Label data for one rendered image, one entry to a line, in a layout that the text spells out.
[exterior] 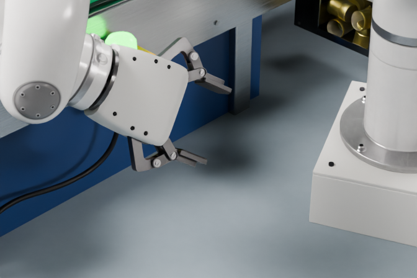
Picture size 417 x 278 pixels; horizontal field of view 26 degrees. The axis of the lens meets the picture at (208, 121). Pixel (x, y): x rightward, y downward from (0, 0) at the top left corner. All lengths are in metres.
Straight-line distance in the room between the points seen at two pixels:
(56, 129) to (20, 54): 0.43
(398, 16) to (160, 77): 0.33
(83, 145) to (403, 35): 0.49
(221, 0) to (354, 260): 0.45
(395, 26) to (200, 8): 0.33
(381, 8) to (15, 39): 0.52
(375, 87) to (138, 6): 0.35
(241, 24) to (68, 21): 0.63
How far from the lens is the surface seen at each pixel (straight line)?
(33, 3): 0.88
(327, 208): 1.32
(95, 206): 1.37
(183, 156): 1.09
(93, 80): 1.00
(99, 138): 1.37
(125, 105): 1.03
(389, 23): 1.21
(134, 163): 1.06
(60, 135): 1.32
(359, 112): 1.38
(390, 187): 1.27
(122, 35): 1.24
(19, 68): 0.90
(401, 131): 1.29
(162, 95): 1.05
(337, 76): 1.69
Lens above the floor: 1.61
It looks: 34 degrees down
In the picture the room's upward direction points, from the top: straight up
